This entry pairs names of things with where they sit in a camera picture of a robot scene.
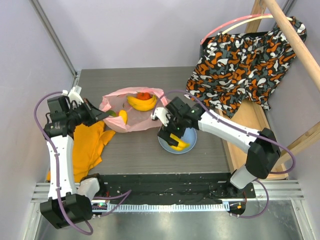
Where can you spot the aluminium rail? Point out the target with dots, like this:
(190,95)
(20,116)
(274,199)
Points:
(270,190)

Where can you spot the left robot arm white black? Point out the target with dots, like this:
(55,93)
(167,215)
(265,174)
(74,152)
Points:
(68,204)

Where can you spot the pink plastic bag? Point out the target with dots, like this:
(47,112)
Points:
(136,120)

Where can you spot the pink white hoop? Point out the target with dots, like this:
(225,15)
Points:
(237,22)

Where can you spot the yellow green mango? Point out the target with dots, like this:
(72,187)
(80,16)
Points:
(123,114)

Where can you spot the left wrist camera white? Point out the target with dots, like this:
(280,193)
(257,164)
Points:
(74,94)

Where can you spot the yellow banana bunch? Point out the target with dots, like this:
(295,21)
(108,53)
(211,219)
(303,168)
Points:
(142,105)

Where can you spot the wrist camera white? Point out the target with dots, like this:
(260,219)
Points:
(161,114)
(74,94)

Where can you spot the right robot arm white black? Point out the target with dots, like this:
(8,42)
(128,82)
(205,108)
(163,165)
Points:
(260,146)

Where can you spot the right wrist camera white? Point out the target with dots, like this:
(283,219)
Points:
(161,114)

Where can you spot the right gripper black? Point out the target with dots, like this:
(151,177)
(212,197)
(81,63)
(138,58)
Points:
(167,132)

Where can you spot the orange cloth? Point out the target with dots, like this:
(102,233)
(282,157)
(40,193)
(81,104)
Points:
(89,142)

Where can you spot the blue plate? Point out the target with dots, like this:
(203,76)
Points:
(189,137)

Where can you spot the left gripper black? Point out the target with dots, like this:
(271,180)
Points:
(93,113)

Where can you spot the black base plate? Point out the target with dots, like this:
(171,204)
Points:
(175,188)

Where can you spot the orange tangerine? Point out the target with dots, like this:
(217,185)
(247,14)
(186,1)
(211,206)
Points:
(112,113)

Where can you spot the red orange persimmon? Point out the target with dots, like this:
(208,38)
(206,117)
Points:
(144,96)

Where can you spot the patterned camouflage cloth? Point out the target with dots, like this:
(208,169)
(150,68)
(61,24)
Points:
(237,67)

